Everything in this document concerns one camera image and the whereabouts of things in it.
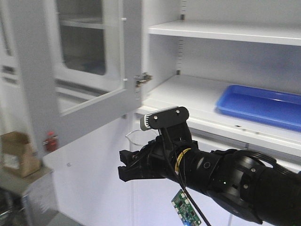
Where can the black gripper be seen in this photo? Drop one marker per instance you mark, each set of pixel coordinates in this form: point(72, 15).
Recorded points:
point(155, 161)

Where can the clear glass beaker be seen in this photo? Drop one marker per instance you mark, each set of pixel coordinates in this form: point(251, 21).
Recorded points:
point(139, 137)

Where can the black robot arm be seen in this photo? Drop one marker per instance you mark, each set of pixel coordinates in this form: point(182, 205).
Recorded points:
point(248, 184)

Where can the white cabinet door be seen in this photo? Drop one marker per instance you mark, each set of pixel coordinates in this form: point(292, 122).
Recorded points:
point(78, 63)

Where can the white cabinet shelf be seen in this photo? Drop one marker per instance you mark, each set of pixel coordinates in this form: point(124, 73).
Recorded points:
point(230, 31)

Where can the green circuit board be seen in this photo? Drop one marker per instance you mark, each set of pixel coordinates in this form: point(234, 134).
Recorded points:
point(185, 210)

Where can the metal door hinge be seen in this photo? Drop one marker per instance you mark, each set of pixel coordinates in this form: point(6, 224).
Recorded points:
point(143, 79)

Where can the red fire alarm device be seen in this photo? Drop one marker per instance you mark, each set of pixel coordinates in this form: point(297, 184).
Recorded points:
point(51, 143)

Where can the small cardboard box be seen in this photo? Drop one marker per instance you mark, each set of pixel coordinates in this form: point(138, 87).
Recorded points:
point(18, 155)

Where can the blue plastic tray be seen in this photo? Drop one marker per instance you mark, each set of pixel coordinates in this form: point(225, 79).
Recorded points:
point(270, 107)

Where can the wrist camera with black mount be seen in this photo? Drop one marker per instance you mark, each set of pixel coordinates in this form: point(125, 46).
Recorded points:
point(170, 122)

